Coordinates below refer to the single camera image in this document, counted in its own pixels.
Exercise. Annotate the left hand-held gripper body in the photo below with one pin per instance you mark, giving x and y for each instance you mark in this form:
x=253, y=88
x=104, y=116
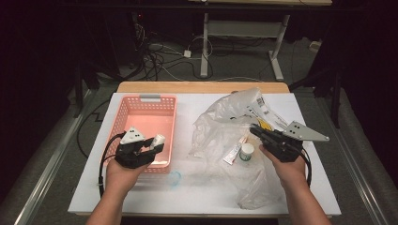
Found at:
x=131, y=154

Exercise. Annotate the dark table grommet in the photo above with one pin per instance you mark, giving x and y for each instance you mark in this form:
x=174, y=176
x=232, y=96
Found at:
x=234, y=92

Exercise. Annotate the white power adapter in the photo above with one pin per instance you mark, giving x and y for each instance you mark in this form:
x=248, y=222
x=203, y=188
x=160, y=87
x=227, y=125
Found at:
x=187, y=53

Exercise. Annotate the person's right hand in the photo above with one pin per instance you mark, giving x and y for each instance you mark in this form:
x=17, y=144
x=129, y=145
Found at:
x=289, y=173

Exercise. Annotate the dark equipment with red light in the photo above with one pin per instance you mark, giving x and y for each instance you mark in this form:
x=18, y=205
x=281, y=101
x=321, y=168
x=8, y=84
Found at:
x=137, y=31

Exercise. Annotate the metal floor rail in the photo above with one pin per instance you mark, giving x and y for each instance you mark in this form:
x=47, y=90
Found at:
x=42, y=184
x=363, y=184

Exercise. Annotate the person's left hand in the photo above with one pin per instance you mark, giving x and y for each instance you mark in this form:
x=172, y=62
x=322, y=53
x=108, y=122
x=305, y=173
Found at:
x=123, y=178

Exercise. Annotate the small white bottle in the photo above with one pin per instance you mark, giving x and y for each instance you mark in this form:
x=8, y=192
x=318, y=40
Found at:
x=158, y=139

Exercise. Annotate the small white-capped jar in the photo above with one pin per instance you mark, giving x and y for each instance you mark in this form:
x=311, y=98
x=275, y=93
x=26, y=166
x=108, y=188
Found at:
x=247, y=150

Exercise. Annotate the wooden table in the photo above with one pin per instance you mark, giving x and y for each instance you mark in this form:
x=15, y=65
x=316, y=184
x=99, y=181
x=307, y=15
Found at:
x=187, y=87

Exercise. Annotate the red and white tube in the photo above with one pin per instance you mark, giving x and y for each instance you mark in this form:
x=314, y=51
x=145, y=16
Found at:
x=233, y=153

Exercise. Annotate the beige floor box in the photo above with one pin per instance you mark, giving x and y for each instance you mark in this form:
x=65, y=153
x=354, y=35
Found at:
x=314, y=46

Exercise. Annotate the white desk frame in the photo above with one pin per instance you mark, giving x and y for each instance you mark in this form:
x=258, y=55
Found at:
x=244, y=28

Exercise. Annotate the pink perforated plastic basket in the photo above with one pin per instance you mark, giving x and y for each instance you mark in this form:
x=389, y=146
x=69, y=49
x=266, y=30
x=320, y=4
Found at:
x=150, y=118

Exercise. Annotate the clear smiley plastic bag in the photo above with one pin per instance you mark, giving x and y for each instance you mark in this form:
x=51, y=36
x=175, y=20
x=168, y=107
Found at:
x=219, y=125

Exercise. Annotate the black metal stand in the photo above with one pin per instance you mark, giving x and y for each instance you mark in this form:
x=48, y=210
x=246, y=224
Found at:
x=78, y=90
x=336, y=103

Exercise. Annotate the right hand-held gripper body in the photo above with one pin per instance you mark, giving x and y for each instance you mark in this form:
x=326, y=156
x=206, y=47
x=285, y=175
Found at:
x=284, y=146

